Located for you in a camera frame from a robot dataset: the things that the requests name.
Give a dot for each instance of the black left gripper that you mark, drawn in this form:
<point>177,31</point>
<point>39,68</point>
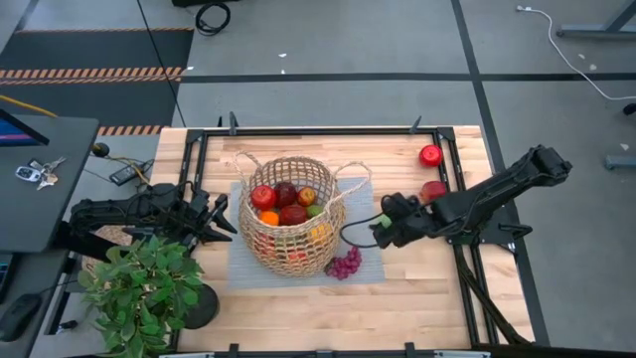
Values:
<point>196,216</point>

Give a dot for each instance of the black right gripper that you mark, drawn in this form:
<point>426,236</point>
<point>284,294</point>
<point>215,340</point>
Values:
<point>412,221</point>

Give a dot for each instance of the green apple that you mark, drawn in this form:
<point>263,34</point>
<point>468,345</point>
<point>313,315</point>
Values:
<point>383,221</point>

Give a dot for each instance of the orange fruit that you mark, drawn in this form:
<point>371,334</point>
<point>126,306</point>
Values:
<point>270,218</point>

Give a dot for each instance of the green pea pod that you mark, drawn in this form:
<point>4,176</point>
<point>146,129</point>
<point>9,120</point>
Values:
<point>314,211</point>

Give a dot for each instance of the dark red apple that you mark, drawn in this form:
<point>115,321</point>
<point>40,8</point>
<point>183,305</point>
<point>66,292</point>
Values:
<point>285,194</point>

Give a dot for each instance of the dark red bell pepper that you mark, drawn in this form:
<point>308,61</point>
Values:
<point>293,215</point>

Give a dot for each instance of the red yellow apple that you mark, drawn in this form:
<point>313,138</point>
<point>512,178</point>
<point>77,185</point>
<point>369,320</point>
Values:
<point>306,196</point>

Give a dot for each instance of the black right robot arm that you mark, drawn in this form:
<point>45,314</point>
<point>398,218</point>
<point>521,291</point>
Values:
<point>497,191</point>

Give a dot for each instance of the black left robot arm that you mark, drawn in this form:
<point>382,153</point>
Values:
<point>124,211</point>

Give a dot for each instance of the grey woven placemat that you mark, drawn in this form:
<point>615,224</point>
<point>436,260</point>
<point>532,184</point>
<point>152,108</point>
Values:
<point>248,278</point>

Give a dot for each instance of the purple grape bunch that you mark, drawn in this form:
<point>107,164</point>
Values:
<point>344,264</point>

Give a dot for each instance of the black plant pot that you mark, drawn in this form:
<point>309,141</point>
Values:
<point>206,308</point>

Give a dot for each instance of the green leafy plant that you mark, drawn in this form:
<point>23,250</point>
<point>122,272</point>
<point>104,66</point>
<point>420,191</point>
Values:
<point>144,293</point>

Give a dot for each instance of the black clamp lever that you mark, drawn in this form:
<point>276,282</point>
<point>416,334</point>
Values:
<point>233,123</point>
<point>416,123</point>

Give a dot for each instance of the round woven mat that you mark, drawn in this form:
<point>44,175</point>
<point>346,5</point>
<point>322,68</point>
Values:
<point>111,233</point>

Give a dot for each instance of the black power adapter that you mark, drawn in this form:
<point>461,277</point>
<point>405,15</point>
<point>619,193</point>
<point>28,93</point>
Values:
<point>128,173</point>

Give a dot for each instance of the black round knob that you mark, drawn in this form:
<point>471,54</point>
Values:
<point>101,149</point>

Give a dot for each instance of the black desk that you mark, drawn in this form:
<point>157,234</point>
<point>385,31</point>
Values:
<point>49,209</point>

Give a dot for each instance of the dark grey desk shelf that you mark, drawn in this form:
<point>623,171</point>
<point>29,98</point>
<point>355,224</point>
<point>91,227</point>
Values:
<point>45,278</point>

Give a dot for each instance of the key bunch with fob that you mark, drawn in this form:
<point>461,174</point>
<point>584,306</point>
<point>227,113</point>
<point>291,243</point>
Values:
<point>30,174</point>

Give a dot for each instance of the black computer mouse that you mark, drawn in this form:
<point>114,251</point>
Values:
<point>20,315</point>

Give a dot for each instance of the black mat striped edge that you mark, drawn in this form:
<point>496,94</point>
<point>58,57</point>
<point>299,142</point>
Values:
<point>99,50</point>

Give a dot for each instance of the computer monitor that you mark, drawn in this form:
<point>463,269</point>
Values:
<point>15,135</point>

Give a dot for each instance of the grey furniture foot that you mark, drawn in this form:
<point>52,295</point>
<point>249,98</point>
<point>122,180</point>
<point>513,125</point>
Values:
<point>621,163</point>

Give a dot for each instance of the black caster wheel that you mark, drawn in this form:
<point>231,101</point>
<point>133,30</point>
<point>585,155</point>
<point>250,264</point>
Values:
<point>631,109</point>

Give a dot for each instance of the grey table leg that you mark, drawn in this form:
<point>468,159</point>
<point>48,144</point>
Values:
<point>596,33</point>

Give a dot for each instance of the black metal table frame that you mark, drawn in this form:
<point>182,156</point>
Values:
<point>318,131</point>

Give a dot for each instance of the white table bracket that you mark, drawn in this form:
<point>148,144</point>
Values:
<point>186,355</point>
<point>462,354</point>

